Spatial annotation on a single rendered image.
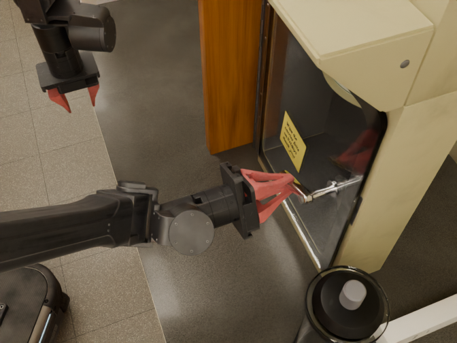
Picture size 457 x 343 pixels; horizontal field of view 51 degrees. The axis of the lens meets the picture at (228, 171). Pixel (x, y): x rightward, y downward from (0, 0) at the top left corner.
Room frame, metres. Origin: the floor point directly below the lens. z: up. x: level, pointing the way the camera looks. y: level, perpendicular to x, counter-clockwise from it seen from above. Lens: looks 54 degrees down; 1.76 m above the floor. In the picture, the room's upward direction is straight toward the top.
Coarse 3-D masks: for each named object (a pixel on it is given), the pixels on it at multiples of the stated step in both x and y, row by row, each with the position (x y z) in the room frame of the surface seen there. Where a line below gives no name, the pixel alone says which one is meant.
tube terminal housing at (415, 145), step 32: (416, 0) 0.38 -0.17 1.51; (448, 0) 0.34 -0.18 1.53; (448, 32) 0.35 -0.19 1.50; (448, 64) 0.36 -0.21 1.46; (416, 96) 0.35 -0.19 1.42; (448, 96) 0.36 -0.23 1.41; (416, 128) 0.35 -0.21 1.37; (448, 128) 0.37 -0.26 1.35; (384, 160) 0.34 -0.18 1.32; (416, 160) 0.36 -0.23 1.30; (384, 192) 0.35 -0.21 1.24; (416, 192) 0.38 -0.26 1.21; (384, 224) 0.36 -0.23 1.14; (352, 256) 0.35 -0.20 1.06; (384, 256) 0.38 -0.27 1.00
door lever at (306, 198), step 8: (288, 184) 0.41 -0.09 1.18; (296, 184) 0.40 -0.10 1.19; (328, 184) 0.39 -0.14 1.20; (296, 192) 0.38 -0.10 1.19; (304, 192) 0.38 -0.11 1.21; (312, 192) 0.38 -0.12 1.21; (320, 192) 0.38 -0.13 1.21; (328, 192) 0.38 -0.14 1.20; (336, 192) 0.38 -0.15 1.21; (304, 200) 0.37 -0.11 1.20; (312, 200) 0.37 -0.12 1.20
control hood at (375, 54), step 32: (288, 0) 0.38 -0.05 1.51; (320, 0) 0.38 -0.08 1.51; (352, 0) 0.38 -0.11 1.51; (384, 0) 0.38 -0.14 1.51; (320, 32) 0.33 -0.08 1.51; (352, 32) 0.33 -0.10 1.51; (384, 32) 0.33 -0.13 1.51; (416, 32) 0.34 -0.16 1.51; (320, 64) 0.30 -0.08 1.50; (352, 64) 0.31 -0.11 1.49; (384, 64) 0.33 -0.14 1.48; (416, 64) 0.34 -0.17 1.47; (384, 96) 0.33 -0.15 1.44
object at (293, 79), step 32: (288, 32) 0.56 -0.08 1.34; (288, 64) 0.55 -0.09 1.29; (288, 96) 0.53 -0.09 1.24; (320, 96) 0.46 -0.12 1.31; (352, 96) 0.40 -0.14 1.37; (320, 128) 0.44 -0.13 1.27; (352, 128) 0.39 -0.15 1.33; (384, 128) 0.35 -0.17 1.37; (288, 160) 0.51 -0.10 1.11; (320, 160) 0.43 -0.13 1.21; (352, 160) 0.37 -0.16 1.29; (352, 192) 0.35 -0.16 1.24; (320, 224) 0.39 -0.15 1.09; (320, 256) 0.37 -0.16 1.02
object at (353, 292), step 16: (336, 272) 0.27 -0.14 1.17; (352, 272) 0.27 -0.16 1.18; (320, 288) 0.25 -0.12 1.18; (336, 288) 0.25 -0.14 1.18; (352, 288) 0.23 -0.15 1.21; (368, 288) 0.25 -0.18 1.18; (320, 304) 0.23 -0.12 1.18; (336, 304) 0.22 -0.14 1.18; (352, 304) 0.22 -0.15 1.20; (368, 304) 0.22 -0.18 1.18; (320, 320) 0.21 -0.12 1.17; (336, 320) 0.20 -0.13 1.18; (352, 320) 0.20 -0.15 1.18; (368, 320) 0.20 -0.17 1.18; (352, 336) 0.19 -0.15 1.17
